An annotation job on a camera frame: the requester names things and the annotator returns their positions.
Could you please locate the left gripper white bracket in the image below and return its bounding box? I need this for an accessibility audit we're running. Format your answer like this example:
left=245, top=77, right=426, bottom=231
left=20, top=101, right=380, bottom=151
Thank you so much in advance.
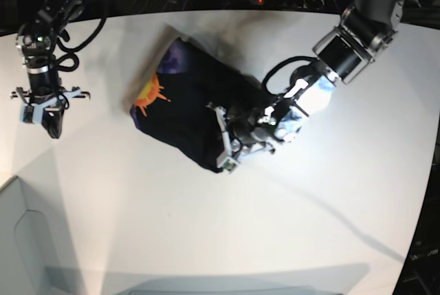
left=206, top=102, right=279, bottom=175

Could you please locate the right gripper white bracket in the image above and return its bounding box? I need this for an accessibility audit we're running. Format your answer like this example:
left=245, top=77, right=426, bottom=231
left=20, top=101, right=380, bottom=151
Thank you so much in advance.
left=10, top=67, right=91, bottom=139

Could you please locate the black T-shirt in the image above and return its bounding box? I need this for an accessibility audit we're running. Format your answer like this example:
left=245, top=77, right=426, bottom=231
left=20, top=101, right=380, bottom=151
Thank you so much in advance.
left=130, top=38, right=268, bottom=173

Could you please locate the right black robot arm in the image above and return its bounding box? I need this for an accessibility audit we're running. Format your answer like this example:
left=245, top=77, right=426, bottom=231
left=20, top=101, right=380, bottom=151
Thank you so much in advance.
left=10, top=0, right=109, bottom=139

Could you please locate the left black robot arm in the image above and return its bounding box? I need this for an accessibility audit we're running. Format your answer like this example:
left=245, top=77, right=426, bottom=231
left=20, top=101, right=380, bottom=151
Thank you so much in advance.
left=209, top=0, right=405, bottom=172

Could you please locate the white tray at corner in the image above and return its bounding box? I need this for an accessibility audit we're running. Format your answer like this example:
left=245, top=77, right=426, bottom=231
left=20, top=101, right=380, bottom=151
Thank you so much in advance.
left=0, top=174, right=104, bottom=295

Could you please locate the black power strip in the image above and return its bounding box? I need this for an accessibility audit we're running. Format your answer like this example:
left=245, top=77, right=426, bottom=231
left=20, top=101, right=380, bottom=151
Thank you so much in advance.
left=230, top=0, right=325, bottom=11

